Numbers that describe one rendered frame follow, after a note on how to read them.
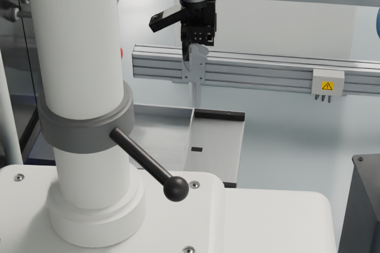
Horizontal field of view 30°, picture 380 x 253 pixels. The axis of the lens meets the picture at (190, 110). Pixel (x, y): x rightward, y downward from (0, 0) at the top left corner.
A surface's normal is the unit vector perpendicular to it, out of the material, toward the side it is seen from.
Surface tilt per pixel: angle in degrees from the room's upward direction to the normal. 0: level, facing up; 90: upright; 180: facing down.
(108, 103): 90
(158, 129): 0
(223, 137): 0
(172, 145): 0
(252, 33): 90
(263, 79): 90
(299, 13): 90
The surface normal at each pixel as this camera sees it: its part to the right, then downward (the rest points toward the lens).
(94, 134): 0.32, 0.58
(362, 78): -0.14, 0.61
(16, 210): 0.00, -0.79
